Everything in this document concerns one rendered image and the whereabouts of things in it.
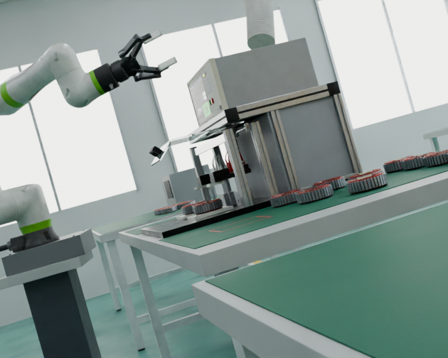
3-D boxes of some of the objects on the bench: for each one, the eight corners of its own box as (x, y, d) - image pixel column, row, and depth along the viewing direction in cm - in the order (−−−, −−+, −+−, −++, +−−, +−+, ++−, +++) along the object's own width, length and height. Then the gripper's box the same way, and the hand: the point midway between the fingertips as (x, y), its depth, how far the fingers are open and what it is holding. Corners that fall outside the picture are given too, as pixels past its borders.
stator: (198, 215, 232) (195, 205, 232) (192, 215, 243) (189, 206, 243) (226, 207, 235) (224, 197, 235) (220, 207, 246) (217, 197, 246)
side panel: (295, 199, 224) (270, 111, 224) (292, 199, 227) (267, 112, 227) (365, 178, 231) (340, 92, 231) (360, 179, 234) (337, 94, 234)
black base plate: (163, 239, 214) (161, 231, 214) (141, 234, 276) (140, 229, 276) (290, 200, 226) (288, 194, 226) (242, 204, 288) (240, 199, 288)
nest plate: (195, 219, 230) (194, 217, 230) (187, 219, 244) (186, 217, 244) (233, 208, 233) (232, 205, 233) (224, 209, 248) (222, 206, 248)
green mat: (194, 249, 153) (194, 248, 153) (158, 240, 212) (158, 239, 212) (516, 150, 176) (515, 149, 176) (402, 167, 235) (402, 166, 235)
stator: (391, 185, 173) (387, 171, 173) (350, 195, 175) (347, 182, 174) (385, 182, 184) (382, 170, 184) (347, 193, 186) (344, 181, 186)
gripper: (131, 103, 231) (185, 76, 230) (100, 55, 212) (157, 26, 211) (127, 89, 236) (178, 63, 235) (95, 42, 216) (151, 13, 215)
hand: (166, 47), depth 223 cm, fingers open, 13 cm apart
